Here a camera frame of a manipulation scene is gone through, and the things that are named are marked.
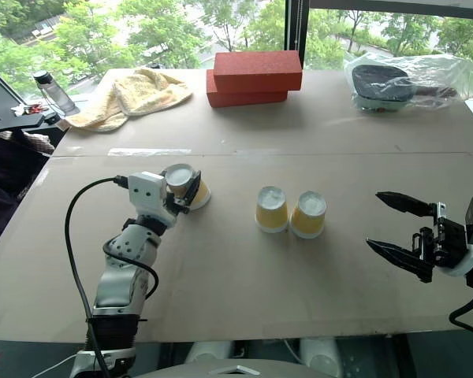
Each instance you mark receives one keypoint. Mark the clear water bottle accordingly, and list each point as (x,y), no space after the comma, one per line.
(57,94)

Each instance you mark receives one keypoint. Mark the silver robot torso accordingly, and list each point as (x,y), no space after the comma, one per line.
(228,370)

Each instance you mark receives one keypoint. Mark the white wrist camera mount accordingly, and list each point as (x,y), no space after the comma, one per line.
(146,195)
(472,256)

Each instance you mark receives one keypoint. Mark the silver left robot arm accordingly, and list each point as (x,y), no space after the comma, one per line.
(116,281)

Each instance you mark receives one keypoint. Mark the red brick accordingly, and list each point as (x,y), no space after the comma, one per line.
(258,71)
(240,99)

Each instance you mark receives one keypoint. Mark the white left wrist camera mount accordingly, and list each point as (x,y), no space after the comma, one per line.
(146,195)

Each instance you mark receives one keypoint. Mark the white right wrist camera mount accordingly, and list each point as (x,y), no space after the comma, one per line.
(472,256)

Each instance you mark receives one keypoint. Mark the dark round pan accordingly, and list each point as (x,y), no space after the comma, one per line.
(382,84)

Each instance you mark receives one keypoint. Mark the pale yellow towel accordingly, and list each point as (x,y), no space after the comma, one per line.
(142,92)

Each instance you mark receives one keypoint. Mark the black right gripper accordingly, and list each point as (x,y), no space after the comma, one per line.
(449,240)

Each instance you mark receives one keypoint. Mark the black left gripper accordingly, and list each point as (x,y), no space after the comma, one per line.
(177,204)

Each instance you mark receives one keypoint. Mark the white rounded robot leg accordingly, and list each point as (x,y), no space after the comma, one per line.
(209,352)
(321,356)

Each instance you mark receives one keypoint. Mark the dark window frame post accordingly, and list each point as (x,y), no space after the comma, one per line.
(296,31)

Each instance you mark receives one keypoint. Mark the clear plastic bag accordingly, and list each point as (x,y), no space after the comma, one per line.
(437,75)

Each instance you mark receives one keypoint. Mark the yellow paper cup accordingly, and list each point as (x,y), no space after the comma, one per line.
(272,210)
(199,195)
(307,216)

